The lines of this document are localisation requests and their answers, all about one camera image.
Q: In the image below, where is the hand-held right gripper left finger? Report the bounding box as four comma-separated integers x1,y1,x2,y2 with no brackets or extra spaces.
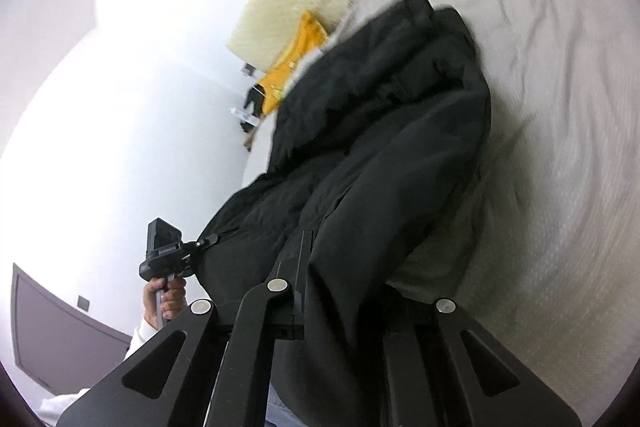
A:
57,229,314,427

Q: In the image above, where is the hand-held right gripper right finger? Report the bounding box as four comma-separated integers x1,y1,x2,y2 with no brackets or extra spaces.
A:
382,284,583,427

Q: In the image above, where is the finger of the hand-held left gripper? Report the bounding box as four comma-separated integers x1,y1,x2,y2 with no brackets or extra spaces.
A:
192,233,221,254

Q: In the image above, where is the black puffer jacket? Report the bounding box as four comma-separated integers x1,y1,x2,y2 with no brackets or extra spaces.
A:
192,0,494,427

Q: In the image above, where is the person's left forearm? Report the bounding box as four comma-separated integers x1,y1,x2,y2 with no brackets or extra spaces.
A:
125,314,161,361

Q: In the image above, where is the person's left hand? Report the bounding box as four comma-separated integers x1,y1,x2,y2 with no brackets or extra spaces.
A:
142,277,187,329

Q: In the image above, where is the wooden nightstand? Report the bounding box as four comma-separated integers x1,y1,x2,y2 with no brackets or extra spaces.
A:
243,119,264,153

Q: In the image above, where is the white bottle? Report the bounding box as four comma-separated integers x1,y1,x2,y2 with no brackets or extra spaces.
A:
228,106,261,128

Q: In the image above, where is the dark grey door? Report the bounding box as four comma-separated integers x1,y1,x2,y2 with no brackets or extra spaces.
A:
11,262,134,396

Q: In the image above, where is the black bag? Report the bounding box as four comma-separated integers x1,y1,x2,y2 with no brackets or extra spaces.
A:
243,83,266,118

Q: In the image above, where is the yellow pillow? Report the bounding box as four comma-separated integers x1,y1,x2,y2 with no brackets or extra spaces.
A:
255,11,329,116

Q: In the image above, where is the bed with grey sheet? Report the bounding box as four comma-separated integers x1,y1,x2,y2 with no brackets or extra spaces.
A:
240,0,640,410

